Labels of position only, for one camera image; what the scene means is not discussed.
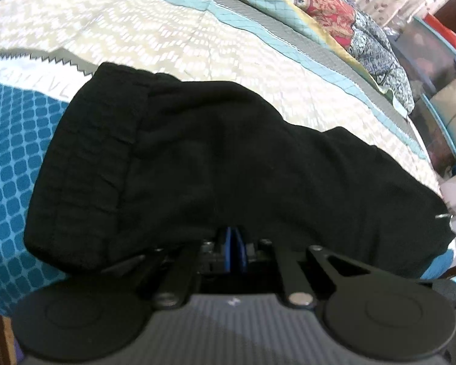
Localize floral patchwork quilt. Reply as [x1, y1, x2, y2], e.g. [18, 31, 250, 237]
[251, 0, 416, 115]

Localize patterned bed sheet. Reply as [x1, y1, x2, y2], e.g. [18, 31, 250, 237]
[0, 0, 456, 314]

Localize clear storage bin teal lid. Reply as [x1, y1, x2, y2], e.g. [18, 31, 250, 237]
[401, 15, 456, 101]

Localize black pants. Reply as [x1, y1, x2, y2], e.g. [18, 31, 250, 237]
[23, 62, 456, 280]

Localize cardboard box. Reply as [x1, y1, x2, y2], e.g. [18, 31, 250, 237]
[427, 72, 456, 155]

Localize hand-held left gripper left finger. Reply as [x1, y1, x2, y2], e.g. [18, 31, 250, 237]
[102, 227, 233, 307]

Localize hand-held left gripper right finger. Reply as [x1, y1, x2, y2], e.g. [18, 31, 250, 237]
[233, 227, 370, 307]

